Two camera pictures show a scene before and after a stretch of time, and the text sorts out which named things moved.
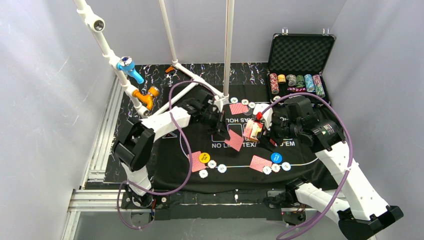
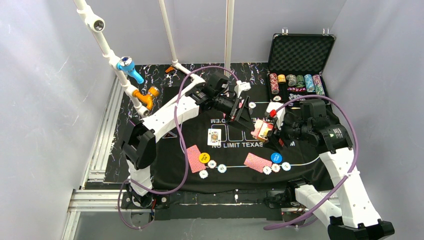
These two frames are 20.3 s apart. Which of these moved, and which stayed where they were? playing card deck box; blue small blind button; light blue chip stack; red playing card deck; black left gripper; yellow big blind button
Moved: red playing card deck; playing card deck box; black left gripper
Stayed: blue small blind button; light blue chip stack; yellow big blind button
